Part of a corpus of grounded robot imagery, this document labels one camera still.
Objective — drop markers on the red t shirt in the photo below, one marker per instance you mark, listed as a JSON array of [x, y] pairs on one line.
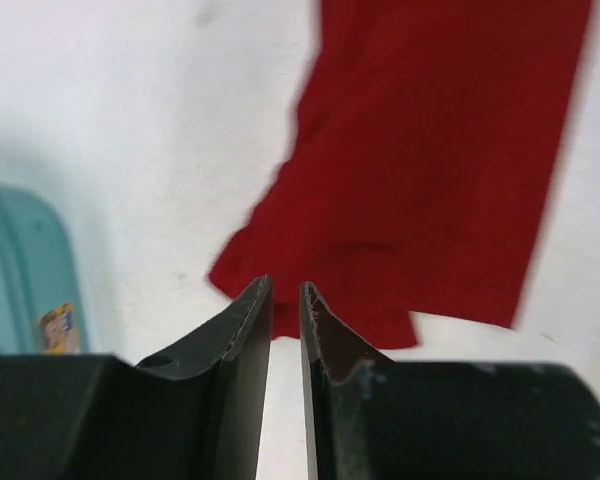
[[426, 140]]

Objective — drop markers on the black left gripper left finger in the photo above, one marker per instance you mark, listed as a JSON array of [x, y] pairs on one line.
[[192, 410]]

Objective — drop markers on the teal transparent plastic bin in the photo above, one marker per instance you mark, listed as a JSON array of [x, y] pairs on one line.
[[40, 302]]

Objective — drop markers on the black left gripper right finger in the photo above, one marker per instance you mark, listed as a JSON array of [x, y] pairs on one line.
[[368, 416]]

